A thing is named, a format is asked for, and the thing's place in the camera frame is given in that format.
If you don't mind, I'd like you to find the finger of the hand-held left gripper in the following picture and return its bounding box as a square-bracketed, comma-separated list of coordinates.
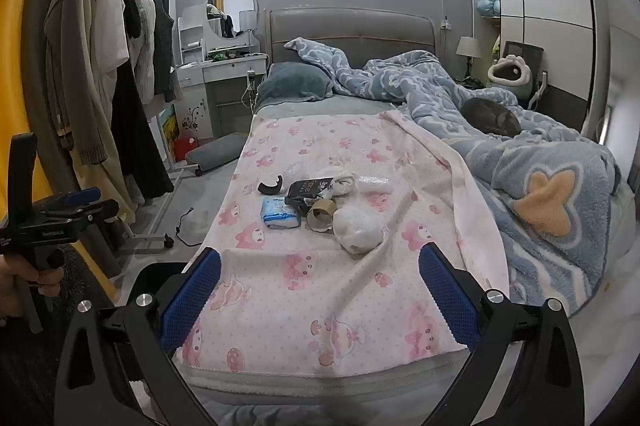
[75, 200, 121, 227]
[64, 187, 102, 208]

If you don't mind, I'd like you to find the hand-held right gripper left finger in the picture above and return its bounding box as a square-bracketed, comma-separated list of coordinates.
[52, 248, 222, 426]

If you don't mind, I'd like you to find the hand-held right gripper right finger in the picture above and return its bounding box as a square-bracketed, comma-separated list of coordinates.
[417, 242, 586, 426]

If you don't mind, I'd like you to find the white plastic bag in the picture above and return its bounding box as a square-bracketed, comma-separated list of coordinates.
[332, 206, 388, 255]

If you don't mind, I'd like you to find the blue tissue packet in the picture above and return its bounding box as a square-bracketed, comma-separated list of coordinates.
[261, 197, 302, 229]

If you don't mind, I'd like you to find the black curved plastic piece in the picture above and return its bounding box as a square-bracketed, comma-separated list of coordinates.
[257, 176, 285, 197]

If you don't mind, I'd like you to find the clear bubble wrap roll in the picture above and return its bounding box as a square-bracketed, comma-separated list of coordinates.
[356, 175, 393, 195]

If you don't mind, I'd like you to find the cardboard tape roll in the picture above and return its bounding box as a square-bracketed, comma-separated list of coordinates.
[306, 198, 340, 233]

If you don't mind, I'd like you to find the black packet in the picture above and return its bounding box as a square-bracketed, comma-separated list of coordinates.
[286, 178, 331, 214]

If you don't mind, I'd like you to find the white tissue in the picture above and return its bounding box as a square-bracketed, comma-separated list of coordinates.
[320, 166, 357, 197]

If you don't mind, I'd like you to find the person's left hand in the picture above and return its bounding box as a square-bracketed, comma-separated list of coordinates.
[0, 250, 66, 307]

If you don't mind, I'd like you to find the cream coat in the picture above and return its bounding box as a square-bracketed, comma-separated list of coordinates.
[80, 0, 138, 219]

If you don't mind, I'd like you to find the black fuzzy garment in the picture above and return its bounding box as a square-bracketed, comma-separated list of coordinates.
[95, 0, 176, 201]

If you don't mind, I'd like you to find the red bag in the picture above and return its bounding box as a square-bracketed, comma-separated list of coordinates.
[172, 137, 198, 161]

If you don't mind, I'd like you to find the colourful picture canvas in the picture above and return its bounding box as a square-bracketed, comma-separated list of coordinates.
[159, 103, 180, 141]

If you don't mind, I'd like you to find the pink printed blanket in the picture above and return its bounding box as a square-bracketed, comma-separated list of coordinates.
[172, 110, 511, 369]

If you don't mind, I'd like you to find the olive knit cardigan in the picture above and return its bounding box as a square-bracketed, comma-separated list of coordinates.
[42, 0, 126, 167]

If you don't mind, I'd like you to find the white knit sweater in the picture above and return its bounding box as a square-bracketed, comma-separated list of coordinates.
[131, 0, 158, 107]

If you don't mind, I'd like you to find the grey cat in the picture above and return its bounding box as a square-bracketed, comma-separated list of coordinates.
[460, 98, 521, 137]

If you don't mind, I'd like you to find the dark grey knit vest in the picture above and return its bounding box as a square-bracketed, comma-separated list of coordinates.
[147, 0, 183, 104]

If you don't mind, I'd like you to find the white dressing table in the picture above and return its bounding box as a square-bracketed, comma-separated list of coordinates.
[175, 3, 271, 141]

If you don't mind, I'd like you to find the white shirt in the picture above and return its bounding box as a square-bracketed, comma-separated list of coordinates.
[92, 0, 127, 74]

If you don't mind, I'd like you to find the blue patterned duvet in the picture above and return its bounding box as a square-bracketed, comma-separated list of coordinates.
[285, 36, 623, 319]

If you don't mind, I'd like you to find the bed with grey sheet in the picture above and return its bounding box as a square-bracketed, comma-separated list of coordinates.
[172, 96, 631, 426]

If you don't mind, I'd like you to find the white flower cat bed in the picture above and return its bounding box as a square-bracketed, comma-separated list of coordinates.
[486, 54, 532, 101]

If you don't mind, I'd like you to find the blue grey pillow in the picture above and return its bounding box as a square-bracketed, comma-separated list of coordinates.
[256, 62, 335, 104]

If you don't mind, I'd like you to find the grey bedside lamp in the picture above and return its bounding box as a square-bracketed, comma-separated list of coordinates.
[456, 36, 482, 79]

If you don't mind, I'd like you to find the black chair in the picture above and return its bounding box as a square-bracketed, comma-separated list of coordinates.
[501, 40, 549, 107]

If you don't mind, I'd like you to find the grey bed headboard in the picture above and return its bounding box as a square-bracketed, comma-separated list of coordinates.
[263, 7, 437, 71]

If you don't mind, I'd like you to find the white wardrobe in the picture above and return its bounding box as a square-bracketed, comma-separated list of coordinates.
[470, 0, 601, 134]

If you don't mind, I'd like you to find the round wall mirror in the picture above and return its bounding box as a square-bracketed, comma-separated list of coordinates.
[206, 0, 259, 40]

